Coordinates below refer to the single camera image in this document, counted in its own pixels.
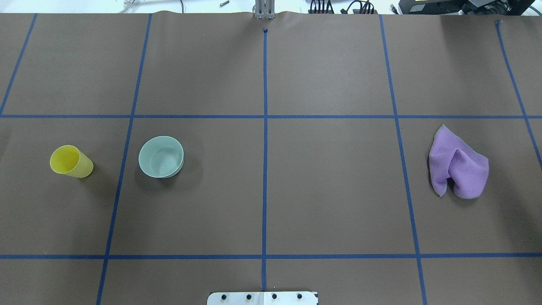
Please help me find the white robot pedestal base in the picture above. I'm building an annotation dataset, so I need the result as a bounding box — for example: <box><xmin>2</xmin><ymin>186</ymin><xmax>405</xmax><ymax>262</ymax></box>
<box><xmin>207</xmin><ymin>291</ymin><xmax>319</xmax><ymax>305</ymax></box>

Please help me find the purple cloth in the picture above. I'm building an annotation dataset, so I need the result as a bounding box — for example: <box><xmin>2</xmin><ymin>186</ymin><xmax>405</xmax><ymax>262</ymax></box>
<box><xmin>428</xmin><ymin>125</ymin><xmax>489</xmax><ymax>200</ymax></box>

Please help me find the yellow plastic cup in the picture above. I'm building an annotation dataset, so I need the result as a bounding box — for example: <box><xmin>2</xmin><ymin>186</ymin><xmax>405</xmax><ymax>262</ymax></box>
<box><xmin>49</xmin><ymin>145</ymin><xmax>94</xmax><ymax>178</ymax></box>

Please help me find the mint green bowl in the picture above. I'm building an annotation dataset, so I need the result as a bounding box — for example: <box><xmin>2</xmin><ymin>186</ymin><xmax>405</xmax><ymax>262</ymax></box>
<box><xmin>138</xmin><ymin>136</ymin><xmax>184</xmax><ymax>178</ymax></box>

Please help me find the aluminium frame post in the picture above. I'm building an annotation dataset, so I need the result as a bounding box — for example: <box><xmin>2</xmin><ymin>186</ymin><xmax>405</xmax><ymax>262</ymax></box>
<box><xmin>253</xmin><ymin>0</ymin><xmax>276</xmax><ymax>20</ymax></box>

